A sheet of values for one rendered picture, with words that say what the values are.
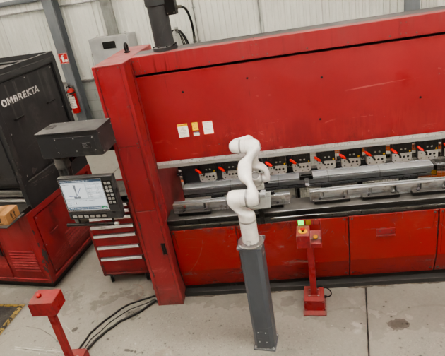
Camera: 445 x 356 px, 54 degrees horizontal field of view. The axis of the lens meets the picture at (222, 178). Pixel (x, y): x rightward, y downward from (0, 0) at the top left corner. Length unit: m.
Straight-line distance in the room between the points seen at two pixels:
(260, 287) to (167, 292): 1.23
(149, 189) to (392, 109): 2.04
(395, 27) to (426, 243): 1.83
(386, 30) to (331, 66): 0.44
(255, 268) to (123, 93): 1.63
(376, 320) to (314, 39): 2.32
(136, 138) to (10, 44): 6.63
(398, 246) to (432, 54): 1.61
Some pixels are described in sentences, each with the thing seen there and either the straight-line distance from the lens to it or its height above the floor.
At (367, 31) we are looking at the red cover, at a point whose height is 2.24.
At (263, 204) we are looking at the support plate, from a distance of 3.65.
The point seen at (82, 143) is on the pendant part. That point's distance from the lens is 3.25.
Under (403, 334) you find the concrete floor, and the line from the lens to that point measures 3.93.
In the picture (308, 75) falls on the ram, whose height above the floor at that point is 1.98.
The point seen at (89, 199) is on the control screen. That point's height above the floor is 1.41.
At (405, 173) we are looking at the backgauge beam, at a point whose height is 0.93.
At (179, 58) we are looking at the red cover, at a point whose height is 2.24.
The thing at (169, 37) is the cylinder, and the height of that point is 2.39.
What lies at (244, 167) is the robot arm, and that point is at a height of 1.55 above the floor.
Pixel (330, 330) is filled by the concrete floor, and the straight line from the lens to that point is 3.91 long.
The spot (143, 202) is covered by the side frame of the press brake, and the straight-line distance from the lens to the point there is 3.77.
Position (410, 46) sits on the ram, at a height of 2.09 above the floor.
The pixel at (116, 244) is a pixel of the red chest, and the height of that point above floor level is 0.50.
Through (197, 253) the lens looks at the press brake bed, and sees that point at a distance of 4.08.
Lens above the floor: 2.80
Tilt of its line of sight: 25 degrees down
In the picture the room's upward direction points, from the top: 10 degrees counter-clockwise
